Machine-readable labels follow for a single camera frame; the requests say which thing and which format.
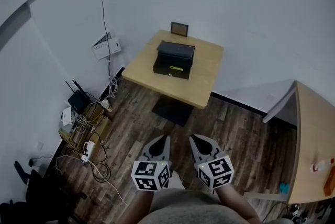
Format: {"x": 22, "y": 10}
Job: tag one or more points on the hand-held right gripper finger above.
{"x": 210, "y": 142}
{"x": 194, "y": 151}

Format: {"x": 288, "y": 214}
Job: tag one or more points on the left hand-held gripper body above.
{"x": 146, "y": 174}

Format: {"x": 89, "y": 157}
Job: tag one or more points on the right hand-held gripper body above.
{"x": 216, "y": 172}

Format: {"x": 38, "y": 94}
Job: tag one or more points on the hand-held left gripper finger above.
{"x": 151, "y": 143}
{"x": 167, "y": 148}

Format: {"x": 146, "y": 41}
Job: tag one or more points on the yellow-green utility knife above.
{"x": 176, "y": 68}

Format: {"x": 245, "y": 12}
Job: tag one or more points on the black box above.
{"x": 174, "y": 59}

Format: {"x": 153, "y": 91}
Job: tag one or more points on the person's right forearm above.
{"x": 235, "y": 204}

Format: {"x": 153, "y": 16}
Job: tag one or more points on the person's left forearm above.
{"x": 133, "y": 208}

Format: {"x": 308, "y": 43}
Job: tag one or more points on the brown cardboard box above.
{"x": 86, "y": 127}

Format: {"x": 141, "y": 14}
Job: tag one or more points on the orange box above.
{"x": 329, "y": 184}

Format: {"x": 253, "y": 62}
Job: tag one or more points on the person's grey shirt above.
{"x": 183, "y": 208}

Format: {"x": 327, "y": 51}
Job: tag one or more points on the small wooden table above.
{"x": 199, "y": 81}

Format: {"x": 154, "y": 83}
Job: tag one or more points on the white power strip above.
{"x": 89, "y": 147}

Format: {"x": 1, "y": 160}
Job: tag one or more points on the teal object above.
{"x": 284, "y": 187}

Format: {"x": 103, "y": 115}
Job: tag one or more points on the black router with antennas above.
{"x": 77, "y": 99}

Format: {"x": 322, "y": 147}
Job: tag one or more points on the white network device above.
{"x": 67, "y": 116}

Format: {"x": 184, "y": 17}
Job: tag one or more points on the large wooden desk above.
{"x": 311, "y": 139}

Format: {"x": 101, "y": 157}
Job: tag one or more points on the black plug adapter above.
{"x": 31, "y": 162}

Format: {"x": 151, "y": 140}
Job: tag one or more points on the black office chair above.
{"x": 28, "y": 189}

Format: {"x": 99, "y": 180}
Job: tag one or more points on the white wall cabinet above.
{"x": 106, "y": 48}

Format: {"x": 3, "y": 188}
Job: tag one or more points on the white wall socket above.
{"x": 39, "y": 145}

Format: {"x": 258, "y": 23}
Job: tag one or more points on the dark picture frame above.
{"x": 179, "y": 29}

